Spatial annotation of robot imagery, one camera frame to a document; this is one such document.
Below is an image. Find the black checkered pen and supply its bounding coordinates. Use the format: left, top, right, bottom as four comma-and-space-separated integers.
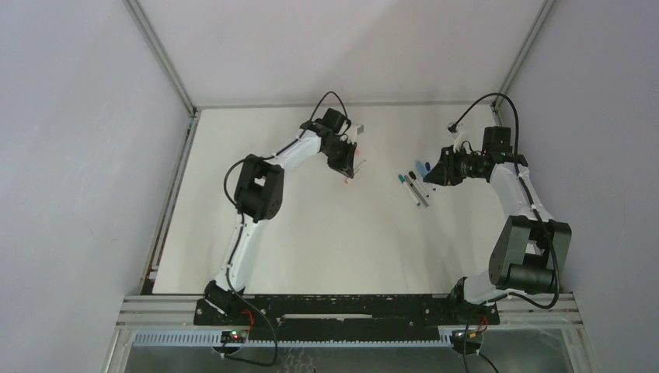
403, 175, 429, 207

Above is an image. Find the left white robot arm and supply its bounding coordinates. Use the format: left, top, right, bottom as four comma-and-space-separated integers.
214, 108, 364, 299

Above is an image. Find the white pen green end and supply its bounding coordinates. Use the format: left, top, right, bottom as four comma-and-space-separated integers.
398, 174, 421, 207

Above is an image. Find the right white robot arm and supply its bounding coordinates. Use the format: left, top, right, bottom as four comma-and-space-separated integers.
423, 123, 572, 309

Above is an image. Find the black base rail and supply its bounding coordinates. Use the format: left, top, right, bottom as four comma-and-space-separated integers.
193, 288, 500, 343

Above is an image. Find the light blue correction tape pen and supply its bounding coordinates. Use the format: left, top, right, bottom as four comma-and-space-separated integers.
415, 160, 428, 178

